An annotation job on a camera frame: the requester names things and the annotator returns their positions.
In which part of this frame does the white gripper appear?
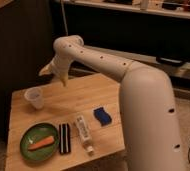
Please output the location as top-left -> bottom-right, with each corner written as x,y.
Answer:
39,55 -> 70,87

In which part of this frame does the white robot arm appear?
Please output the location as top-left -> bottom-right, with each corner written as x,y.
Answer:
45,35 -> 186,171

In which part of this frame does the translucent plastic cup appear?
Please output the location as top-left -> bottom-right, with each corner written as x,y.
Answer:
24,87 -> 44,109

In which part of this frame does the wooden folding table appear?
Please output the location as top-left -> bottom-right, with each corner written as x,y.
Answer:
6,74 -> 124,171

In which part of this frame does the black striped rectangular block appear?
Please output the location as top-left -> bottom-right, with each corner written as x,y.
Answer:
59,123 -> 71,155

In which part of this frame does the green round plate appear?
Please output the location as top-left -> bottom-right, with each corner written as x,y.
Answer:
20,123 -> 59,163

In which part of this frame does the white tube with cap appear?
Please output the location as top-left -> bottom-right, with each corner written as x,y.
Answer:
75,115 -> 94,155

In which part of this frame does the blue sponge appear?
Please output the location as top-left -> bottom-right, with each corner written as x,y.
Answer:
94,107 -> 112,126

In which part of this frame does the orange carrot piece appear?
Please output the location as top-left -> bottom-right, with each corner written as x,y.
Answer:
28,136 -> 54,151

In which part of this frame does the metal pole stand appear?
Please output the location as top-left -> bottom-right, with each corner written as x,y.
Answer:
60,0 -> 69,36

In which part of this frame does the long grey case with handle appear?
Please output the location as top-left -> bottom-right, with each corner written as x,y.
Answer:
56,41 -> 190,83

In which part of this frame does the cluttered wall shelf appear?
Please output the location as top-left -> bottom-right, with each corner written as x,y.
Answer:
54,0 -> 190,21

